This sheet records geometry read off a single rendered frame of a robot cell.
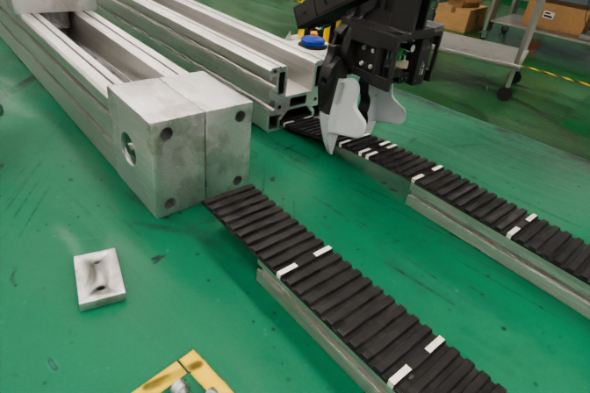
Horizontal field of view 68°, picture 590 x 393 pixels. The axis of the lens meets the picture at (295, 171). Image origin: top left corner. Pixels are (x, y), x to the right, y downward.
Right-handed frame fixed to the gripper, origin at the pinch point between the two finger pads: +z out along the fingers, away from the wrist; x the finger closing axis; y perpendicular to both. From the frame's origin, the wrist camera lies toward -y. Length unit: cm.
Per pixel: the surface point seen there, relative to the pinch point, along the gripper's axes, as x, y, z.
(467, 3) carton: 450, -231, 51
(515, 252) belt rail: -2.1, 22.6, 0.6
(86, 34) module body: -16.6, -36.7, -4.0
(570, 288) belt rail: -1.4, 27.2, 1.3
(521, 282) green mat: -2.8, 24.1, 2.5
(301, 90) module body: 1.0, -9.3, -2.2
